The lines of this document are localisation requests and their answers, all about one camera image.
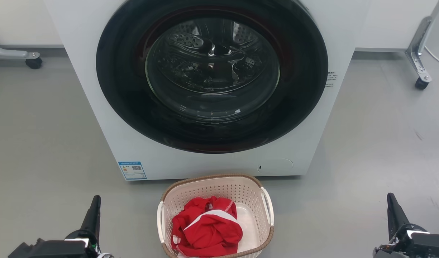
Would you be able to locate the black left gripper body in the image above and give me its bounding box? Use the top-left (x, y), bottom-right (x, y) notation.
top-left (67, 231), bottom-right (101, 258)

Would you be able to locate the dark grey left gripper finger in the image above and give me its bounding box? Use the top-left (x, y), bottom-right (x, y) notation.
top-left (91, 195), bottom-right (101, 235)
top-left (80, 195), bottom-right (97, 232)

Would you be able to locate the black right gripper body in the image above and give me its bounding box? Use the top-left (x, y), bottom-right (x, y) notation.
top-left (390, 224), bottom-right (427, 248)

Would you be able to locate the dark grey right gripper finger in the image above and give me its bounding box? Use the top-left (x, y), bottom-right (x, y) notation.
top-left (389, 193), bottom-right (410, 233)
top-left (387, 193), bottom-right (399, 240)

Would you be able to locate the cream perforated laundry basket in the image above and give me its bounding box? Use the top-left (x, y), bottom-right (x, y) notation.
top-left (157, 174), bottom-right (275, 258)

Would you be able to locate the blue energy label sticker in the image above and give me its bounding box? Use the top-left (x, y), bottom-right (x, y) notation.
top-left (118, 161), bottom-right (147, 180)

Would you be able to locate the white front-load washing machine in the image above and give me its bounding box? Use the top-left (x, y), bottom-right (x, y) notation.
top-left (44, 0), bottom-right (370, 181)

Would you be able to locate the round dark glass washer door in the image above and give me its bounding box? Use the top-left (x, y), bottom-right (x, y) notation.
top-left (96, 0), bottom-right (329, 154)

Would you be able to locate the red and white garment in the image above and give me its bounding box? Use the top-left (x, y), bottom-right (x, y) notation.
top-left (171, 196), bottom-right (243, 258)

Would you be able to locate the thin white floor cable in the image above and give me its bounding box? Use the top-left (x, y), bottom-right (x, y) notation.
top-left (424, 46), bottom-right (439, 70)

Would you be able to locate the grey metal frame with caster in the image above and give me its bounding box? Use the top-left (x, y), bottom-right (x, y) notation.
top-left (0, 41), bottom-right (43, 70)
top-left (405, 0), bottom-right (439, 90)

